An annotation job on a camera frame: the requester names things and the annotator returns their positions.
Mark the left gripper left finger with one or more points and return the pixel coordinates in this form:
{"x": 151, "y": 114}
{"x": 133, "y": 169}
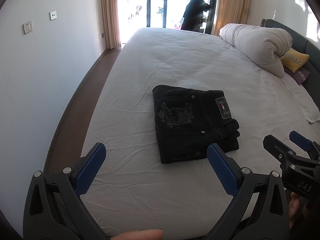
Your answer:
{"x": 53, "y": 207}

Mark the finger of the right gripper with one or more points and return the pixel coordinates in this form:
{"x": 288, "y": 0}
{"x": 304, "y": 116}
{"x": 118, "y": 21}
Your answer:
{"x": 277, "y": 147}
{"x": 310, "y": 147}

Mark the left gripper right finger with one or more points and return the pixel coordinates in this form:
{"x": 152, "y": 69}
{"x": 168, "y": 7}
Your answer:
{"x": 259, "y": 207}

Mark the black pants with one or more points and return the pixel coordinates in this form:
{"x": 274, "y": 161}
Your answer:
{"x": 187, "y": 121}

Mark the right hand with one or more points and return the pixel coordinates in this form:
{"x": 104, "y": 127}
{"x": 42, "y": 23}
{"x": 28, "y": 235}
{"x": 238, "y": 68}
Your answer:
{"x": 295, "y": 208}

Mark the left hand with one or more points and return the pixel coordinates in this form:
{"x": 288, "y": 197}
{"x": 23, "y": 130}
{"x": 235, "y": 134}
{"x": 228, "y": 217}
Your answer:
{"x": 151, "y": 234}

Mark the purple pillow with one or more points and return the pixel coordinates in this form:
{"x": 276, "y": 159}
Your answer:
{"x": 300, "y": 76}

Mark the yellow pillow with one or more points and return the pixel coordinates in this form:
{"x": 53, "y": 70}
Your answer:
{"x": 294, "y": 59}

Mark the rolled white duvet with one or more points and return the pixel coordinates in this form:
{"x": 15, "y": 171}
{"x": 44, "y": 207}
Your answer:
{"x": 263, "y": 46}

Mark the right beige curtain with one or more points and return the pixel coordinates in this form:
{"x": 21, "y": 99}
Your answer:
{"x": 230, "y": 11}

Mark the beige curtain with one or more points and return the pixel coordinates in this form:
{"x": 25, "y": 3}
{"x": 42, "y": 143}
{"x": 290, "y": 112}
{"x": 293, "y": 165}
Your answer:
{"x": 110, "y": 23}
{"x": 230, "y": 11}

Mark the black garment on chair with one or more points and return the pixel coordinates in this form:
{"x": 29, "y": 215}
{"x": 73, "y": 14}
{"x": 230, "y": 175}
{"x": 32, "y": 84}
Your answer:
{"x": 193, "y": 15}

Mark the black framed balcony door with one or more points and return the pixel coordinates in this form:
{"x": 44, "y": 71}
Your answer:
{"x": 136, "y": 14}

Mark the left beige curtain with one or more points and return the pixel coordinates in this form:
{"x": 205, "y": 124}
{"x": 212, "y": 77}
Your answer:
{"x": 110, "y": 23}

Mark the white wall socket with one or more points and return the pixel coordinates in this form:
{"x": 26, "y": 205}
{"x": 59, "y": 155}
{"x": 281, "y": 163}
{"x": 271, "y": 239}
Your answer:
{"x": 27, "y": 27}

